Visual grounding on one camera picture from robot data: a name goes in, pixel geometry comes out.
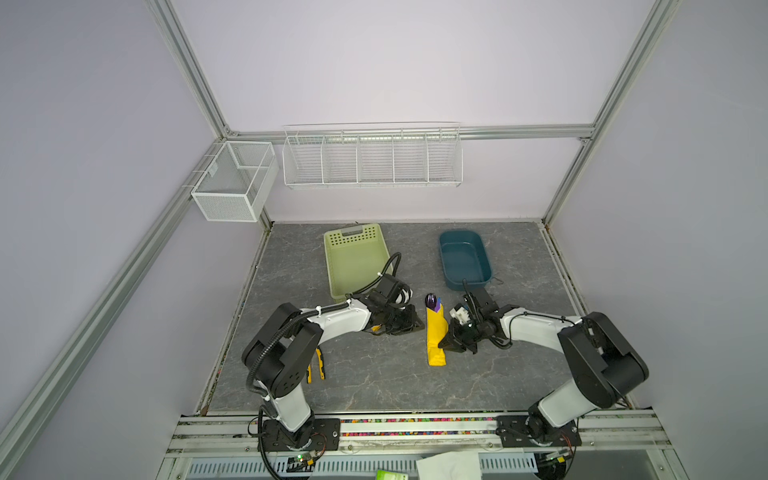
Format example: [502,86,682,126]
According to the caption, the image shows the yellow paper napkin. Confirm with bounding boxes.
[426,304,448,367]

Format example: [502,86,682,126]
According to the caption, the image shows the purple metal spoon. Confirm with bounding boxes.
[425,293,438,312]

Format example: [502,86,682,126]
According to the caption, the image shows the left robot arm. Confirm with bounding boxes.
[241,252,425,449]

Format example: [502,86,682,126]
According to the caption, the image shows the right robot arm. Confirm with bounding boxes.
[437,287,649,446]

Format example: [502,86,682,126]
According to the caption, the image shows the light green perforated basket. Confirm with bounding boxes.
[323,223,390,302]

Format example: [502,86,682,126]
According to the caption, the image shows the teal plastic tray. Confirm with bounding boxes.
[439,230,493,291]

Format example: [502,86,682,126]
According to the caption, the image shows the yellow black pliers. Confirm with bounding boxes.
[306,348,326,384]

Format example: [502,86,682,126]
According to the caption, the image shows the white paper sheet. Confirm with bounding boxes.
[416,451,482,480]

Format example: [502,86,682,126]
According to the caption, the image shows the green small object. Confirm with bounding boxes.
[375,470,409,480]

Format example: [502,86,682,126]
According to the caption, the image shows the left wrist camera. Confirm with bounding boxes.
[395,285,413,304]

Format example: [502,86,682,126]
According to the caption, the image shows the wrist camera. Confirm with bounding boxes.
[395,285,413,304]
[449,304,473,325]

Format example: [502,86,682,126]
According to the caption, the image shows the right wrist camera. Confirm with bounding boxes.
[449,304,473,325]

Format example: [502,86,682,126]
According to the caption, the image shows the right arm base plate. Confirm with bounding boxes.
[495,414,582,448]

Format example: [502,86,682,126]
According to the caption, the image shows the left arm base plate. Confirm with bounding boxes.
[257,418,341,452]

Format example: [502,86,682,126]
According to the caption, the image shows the long white wire shelf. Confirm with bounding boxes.
[282,122,464,189]

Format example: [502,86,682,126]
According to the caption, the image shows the small white wire basket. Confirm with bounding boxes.
[192,141,279,223]

